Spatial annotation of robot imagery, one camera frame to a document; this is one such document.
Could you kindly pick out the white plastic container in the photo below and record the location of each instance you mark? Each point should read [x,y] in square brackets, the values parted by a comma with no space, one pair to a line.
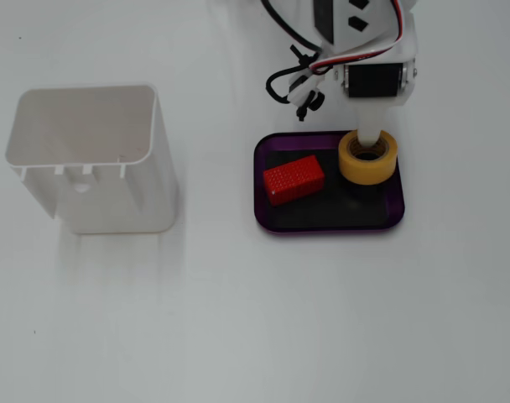
[112,197]

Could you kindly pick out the yellow tape roll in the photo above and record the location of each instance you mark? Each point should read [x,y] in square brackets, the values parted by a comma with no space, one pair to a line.
[368,174]

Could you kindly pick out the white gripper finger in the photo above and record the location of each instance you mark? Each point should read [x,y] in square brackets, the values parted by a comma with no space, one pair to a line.
[371,126]

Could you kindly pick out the red textured block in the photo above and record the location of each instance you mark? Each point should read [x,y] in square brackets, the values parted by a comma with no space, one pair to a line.
[295,180]

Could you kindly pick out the white gripper body with motor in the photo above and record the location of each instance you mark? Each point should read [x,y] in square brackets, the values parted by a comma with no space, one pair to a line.
[372,82]

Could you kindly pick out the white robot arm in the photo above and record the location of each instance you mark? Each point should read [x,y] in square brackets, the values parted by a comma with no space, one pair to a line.
[376,21]

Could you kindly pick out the purple tray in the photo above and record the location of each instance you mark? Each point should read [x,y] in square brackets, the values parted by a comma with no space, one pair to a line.
[395,201]

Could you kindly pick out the black mat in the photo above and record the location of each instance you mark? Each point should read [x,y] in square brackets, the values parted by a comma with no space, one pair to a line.
[330,210]

